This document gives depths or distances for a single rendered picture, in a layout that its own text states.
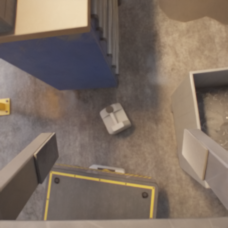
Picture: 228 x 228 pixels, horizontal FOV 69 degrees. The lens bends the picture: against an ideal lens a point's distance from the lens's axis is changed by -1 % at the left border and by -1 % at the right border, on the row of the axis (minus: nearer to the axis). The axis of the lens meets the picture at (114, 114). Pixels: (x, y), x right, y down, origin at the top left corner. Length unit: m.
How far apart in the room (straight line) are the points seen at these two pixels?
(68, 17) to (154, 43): 1.09
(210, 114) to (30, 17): 0.99
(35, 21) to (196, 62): 1.23
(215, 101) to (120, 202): 0.83
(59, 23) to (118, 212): 0.99
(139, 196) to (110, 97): 0.78
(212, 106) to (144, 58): 0.67
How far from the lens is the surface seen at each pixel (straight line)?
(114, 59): 1.02
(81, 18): 0.53
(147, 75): 1.43
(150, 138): 1.35
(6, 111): 1.80
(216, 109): 1.15
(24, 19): 0.61
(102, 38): 0.76
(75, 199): 1.17
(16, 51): 0.83
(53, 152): 0.16
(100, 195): 1.12
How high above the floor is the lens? 1.35
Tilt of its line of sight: 79 degrees down
